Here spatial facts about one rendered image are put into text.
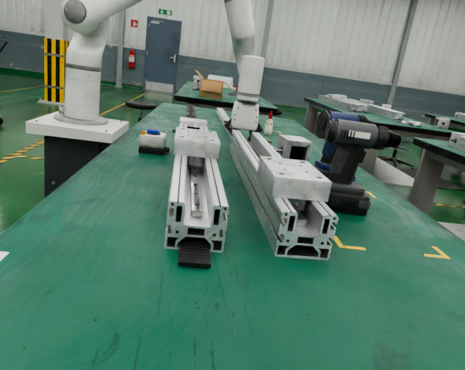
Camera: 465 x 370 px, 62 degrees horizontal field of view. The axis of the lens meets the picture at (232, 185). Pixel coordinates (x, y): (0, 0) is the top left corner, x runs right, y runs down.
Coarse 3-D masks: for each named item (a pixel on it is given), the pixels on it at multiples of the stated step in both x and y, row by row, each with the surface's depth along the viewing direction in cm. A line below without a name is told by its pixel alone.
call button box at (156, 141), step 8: (144, 136) 122; (152, 136) 123; (160, 136) 124; (144, 144) 123; (152, 144) 123; (160, 144) 124; (144, 152) 124; (152, 152) 124; (160, 152) 124; (168, 152) 128
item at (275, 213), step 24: (240, 144) 118; (264, 144) 121; (240, 168) 113; (264, 192) 82; (264, 216) 77; (288, 216) 65; (312, 216) 71; (336, 216) 66; (288, 240) 67; (312, 240) 68
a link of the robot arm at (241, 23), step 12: (228, 0) 131; (240, 0) 130; (228, 12) 133; (240, 12) 131; (252, 12) 134; (228, 24) 136; (240, 24) 132; (252, 24) 134; (240, 36) 134; (252, 36) 136; (240, 48) 143; (252, 48) 144; (240, 60) 147
